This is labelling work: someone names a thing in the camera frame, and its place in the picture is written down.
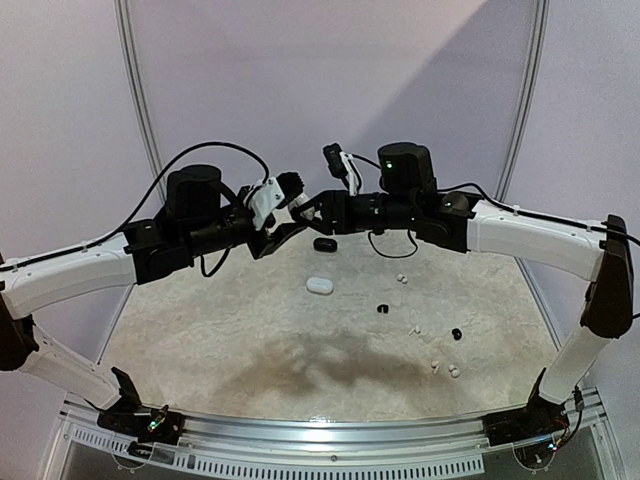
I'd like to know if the white oval earbud charging case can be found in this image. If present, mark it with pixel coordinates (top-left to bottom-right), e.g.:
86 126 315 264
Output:
306 276 334 295

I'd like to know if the white stem earbud charging case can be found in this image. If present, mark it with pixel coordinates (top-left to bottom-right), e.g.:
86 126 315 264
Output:
287 193 310 210

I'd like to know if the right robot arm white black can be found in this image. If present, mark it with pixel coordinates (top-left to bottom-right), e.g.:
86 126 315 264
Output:
290 142 635 451

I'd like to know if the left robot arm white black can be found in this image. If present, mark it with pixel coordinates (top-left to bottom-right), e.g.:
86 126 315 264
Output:
1 165 304 445

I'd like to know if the black earbud charging case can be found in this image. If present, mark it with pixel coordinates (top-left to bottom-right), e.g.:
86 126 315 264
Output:
313 238 338 253

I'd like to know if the white round earbud near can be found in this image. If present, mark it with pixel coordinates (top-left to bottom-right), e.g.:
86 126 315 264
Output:
449 365 461 378

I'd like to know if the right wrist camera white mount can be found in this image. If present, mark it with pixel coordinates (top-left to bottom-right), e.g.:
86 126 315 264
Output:
323 143 362 196

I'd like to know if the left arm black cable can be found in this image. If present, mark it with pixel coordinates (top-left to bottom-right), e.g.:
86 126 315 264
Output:
0 142 274 279

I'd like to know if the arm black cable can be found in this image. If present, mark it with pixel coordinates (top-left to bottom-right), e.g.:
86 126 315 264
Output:
349 152 640 319
0 142 274 279

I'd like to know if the left aluminium wall post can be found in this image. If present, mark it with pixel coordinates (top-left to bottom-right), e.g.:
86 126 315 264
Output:
114 0 163 177

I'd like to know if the aluminium wall post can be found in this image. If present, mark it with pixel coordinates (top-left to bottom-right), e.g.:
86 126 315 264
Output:
114 0 163 177
495 0 550 200

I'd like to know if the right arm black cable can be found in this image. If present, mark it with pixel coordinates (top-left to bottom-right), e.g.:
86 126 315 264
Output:
349 152 640 319

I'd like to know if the aluminium front rail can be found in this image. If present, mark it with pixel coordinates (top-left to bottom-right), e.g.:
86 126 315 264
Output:
43 389 626 479

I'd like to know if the right aluminium wall post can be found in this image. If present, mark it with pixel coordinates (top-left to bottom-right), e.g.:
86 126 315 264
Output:
495 0 550 200

